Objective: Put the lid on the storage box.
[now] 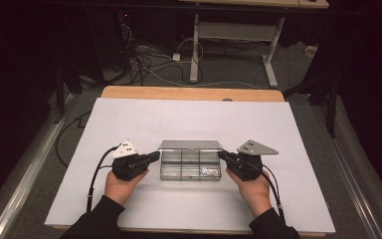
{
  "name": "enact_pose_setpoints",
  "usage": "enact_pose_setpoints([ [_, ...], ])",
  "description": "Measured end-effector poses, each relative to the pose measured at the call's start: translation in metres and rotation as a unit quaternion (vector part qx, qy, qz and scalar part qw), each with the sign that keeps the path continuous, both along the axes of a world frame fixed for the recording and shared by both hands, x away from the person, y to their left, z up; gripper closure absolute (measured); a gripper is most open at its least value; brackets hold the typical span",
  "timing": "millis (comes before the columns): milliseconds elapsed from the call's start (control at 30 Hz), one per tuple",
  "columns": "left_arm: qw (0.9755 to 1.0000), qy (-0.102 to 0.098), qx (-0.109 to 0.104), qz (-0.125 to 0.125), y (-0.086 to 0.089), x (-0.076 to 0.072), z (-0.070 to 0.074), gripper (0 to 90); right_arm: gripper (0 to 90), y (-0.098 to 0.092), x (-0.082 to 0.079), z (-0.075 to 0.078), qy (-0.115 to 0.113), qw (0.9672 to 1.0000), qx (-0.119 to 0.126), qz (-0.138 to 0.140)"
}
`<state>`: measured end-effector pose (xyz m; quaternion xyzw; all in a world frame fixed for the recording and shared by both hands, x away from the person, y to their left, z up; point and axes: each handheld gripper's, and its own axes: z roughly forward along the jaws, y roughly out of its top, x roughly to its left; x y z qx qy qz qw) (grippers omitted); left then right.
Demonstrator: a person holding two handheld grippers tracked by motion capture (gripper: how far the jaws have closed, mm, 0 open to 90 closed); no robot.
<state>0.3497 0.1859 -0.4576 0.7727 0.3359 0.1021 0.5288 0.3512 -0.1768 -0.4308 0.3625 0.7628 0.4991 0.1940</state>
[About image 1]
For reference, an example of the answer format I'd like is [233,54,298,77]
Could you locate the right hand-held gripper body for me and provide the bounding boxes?
[228,139,280,182]

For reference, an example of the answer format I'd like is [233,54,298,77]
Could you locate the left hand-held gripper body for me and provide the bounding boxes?
[109,138,150,182]

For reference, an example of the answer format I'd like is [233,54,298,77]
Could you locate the small blue beaded trinket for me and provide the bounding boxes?
[199,166,221,178]

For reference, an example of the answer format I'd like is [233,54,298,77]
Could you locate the clear plastic compartment box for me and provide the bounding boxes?
[158,139,225,182]

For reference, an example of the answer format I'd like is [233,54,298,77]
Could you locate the person's left hand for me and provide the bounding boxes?
[103,169,149,207]

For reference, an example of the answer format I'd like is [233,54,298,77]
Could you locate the white board sheet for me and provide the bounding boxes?
[44,97,336,235]

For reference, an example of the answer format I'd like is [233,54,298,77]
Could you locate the wooden table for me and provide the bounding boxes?
[44,85,336,238]

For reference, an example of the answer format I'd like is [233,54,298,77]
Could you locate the black metal stand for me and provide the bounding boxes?
[53,61,85,124]
[282,64,342,139]

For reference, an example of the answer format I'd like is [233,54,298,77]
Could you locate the tan desk top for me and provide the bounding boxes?
[178,0,330,10]

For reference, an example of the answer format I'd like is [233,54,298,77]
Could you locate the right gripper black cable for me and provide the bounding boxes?
[261,163,287,224]

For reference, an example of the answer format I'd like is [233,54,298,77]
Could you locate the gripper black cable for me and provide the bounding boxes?
[261,163,287,224]
[86,144,120,214]

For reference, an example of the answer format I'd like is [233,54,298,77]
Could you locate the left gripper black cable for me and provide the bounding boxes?
[86,144,120,214]

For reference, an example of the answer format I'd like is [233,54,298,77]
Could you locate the white floor cable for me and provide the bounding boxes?
[143,37,261,91]

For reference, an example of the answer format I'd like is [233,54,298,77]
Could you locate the thin black floor cable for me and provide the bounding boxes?
[54,111,93,169]

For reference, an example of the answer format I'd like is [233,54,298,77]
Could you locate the black floor cable bundle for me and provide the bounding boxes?
[113,23,204,87]

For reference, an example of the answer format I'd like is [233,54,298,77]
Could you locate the metal floor rail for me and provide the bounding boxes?
[0,94,76,239]
[311,105,382,239]

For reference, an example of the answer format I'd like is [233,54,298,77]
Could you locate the white metal desk frame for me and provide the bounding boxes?
[189,13,287,90]

